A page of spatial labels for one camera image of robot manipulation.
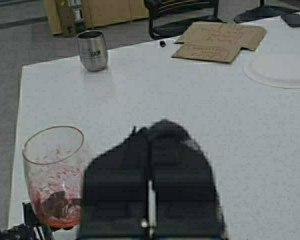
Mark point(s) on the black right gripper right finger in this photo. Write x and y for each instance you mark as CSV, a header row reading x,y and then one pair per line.
x,y
187,201

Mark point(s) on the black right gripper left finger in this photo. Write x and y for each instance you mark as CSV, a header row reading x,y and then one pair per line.
x,y
114,192

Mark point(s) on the stained clear wine glass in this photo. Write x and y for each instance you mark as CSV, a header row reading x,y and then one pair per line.
x,y
54,161

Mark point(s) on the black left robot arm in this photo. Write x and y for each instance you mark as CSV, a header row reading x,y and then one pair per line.
x,y
31,228

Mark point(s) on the stainless steel tumbler cup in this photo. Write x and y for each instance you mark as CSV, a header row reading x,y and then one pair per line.
x,y
92,50

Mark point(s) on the small black cap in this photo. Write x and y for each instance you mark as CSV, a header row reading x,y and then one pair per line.
x,y
162,43

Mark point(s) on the flat brown cardboard piece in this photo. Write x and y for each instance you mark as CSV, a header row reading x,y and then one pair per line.
x,y
218,42

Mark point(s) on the white paper plate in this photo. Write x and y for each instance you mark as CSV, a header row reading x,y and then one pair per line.
x,y
278,70

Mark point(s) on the black smartphone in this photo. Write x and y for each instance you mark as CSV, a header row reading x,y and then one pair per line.
x,y
292,20

